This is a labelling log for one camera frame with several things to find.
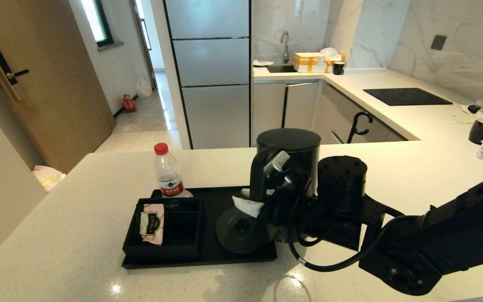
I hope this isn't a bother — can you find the black framed window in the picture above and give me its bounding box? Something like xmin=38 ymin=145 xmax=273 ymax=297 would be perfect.
xmin=80 ymin=0 xmax=125 ymax=52

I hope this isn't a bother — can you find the brown wooden door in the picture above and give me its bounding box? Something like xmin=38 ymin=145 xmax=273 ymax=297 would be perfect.
xmin=0 ymin=0 xmax=117 ymax=174

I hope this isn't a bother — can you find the black curved hook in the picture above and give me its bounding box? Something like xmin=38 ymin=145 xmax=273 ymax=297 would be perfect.
xmin=347 ymin=112 xmax=374 ymax=144

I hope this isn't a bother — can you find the black gold door lock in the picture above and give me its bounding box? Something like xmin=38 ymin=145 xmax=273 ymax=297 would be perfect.
xmin=0 ymin=49 xmax=30 ymax=102

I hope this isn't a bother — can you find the grey kitchen base cabinet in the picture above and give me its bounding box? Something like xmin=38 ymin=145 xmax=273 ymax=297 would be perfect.
xmin=253 ymin=81 xmax=408 ymax=146

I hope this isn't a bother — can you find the black electric kettle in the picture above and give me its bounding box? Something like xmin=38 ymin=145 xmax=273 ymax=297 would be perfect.
xmin=249 ymin=128 xmax=322 ymax=204

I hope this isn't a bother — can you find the black compartment organizer box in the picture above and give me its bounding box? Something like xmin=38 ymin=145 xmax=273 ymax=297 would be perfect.
xmin=122 ymin=198 xmax=203 ymax=261

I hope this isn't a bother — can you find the large carton with yellow tape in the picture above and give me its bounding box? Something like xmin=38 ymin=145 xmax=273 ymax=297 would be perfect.
xmin=294 ymin=52 xmax=327 ymax=74

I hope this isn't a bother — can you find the white yellow plastic bag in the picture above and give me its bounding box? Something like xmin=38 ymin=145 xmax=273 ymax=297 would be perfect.
xmin=33 ymin=166 xmax=67 ymax=193

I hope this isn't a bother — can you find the black right camera cable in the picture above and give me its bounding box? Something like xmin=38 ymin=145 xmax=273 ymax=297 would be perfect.
xmin=286 ymin=168 xmax=422 ymax=273

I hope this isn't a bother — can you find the black rectangular serving tray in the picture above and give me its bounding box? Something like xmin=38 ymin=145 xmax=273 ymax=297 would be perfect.
xmin=121 ymin=186 xmax=278 ymax=269

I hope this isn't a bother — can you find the silver refrigerator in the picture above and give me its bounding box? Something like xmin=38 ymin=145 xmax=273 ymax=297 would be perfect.
xmin=163 ymin=0 xmax=253 ymax=149

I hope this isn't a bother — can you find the black mug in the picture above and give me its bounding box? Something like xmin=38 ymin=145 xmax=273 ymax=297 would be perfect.
xmin=468 ymin=117 xmax=483 ymax=145

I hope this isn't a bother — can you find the chrome kitchen faucet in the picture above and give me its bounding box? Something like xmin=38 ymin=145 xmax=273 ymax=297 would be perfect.
xmin=280 ymin=31 xmax=291 ymax=64

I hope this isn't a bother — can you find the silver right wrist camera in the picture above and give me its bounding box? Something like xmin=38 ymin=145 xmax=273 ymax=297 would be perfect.
xmin=263 ymin=150 xmax=291 ymax=185

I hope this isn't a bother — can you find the round black kettle base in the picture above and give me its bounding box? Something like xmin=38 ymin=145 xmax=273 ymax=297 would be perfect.
xmin=216 ymin=206 xmax=275 ymax=255

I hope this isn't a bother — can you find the black induction cooktop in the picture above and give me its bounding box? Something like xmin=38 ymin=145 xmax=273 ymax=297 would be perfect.
xmin=363 ymin=88 xmax=453 ymax=106

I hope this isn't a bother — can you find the pink black tea bag packet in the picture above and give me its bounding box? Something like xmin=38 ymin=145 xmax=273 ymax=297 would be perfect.
xmin=139 ymin=203 xmax=165 ymax=245

